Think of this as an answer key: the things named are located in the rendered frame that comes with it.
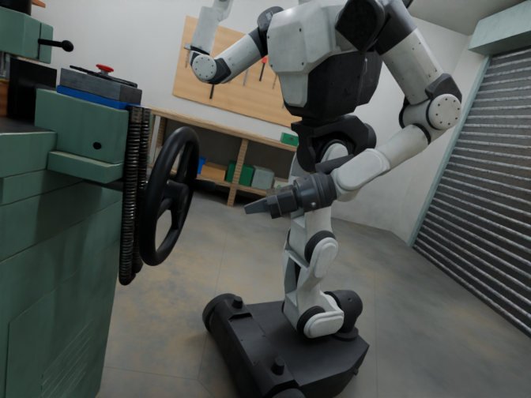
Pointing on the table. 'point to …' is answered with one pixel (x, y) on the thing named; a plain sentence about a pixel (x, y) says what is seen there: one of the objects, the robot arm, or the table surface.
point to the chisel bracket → (24, 36)
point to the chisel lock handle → (58, 44)
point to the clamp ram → (28, 85)
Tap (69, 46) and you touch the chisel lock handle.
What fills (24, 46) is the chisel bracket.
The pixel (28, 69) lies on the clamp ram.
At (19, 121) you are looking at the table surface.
